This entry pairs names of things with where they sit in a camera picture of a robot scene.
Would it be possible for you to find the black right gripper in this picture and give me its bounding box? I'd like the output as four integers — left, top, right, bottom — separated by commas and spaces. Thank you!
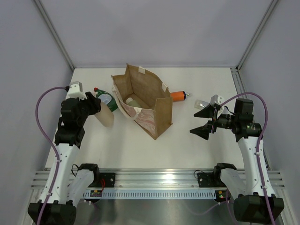
190, 103, 239, 140

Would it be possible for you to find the beige pump bottle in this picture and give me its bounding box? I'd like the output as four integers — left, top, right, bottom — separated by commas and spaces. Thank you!
95, 102, 114, 128

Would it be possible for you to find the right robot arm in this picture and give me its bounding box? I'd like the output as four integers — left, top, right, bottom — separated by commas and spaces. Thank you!
190, 95, 284, 225

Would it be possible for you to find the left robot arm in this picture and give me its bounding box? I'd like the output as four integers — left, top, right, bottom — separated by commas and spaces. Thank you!
28, 92, 101, 225

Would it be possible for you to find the brown canvas tote bag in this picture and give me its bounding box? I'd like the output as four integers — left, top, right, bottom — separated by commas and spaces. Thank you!
111, 64, 173, 140

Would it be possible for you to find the green dish soap bottle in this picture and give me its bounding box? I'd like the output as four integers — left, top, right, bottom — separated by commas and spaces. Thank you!
94, 87, 118, 112

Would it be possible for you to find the orange spray bottle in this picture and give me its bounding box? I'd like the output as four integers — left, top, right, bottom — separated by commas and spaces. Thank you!
170, 91, 189, 102

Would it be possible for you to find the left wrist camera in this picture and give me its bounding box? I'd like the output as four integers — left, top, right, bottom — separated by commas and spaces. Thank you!
67, 81, 87, 100

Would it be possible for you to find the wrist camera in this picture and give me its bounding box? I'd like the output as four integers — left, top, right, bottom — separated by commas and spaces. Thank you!
67, 81, 87, 100
210, 94, 224, 115

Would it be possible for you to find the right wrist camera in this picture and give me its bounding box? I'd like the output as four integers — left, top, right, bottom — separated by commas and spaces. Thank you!
210, 94, 224, 115

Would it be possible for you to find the right side aluminium rail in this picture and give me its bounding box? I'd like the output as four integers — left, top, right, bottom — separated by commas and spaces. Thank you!
231, 67, 271, 171

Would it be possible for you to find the aluminium rail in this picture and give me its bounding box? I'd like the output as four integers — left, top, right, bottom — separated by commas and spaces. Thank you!
30, 170, 285, 190
231, 67, 271, 171

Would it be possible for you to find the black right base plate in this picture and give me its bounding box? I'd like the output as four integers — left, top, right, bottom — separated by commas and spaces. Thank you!
197, 172, 226, 188

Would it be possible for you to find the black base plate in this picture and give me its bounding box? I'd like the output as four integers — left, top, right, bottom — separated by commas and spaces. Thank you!
91, 172, 116, 188
197, 172, 226, 188

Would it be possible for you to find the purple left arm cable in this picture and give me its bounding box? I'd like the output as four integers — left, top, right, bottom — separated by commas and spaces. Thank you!
35, 86, 99, 225

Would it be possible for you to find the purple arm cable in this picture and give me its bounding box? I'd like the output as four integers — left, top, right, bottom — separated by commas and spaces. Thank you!
187, 92, 277, 225
35, 86, 99, 225

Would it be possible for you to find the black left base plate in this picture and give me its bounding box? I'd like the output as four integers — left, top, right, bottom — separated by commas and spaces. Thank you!
91, 172, 116, 188

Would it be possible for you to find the aluminium front rail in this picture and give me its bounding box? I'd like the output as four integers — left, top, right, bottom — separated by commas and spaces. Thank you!
30, 170, 285, 190

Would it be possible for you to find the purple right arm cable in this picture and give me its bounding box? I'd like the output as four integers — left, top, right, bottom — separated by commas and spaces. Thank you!
187, 92, 277, 225

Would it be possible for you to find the left aluminium frame post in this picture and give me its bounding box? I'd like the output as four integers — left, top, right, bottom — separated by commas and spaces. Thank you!
32, 0, 75, 72

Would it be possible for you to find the aluminium frame post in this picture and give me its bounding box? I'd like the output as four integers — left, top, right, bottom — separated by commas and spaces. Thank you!
32, 0, 75, 72
236, 0, 280, 72

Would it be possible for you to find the white slotted cable duct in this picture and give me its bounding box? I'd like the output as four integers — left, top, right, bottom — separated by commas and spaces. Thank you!
83, 189, 217, 199

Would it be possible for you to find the right aluminium frame post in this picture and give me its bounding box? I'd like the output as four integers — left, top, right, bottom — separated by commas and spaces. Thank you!
236, 0, 280, 72

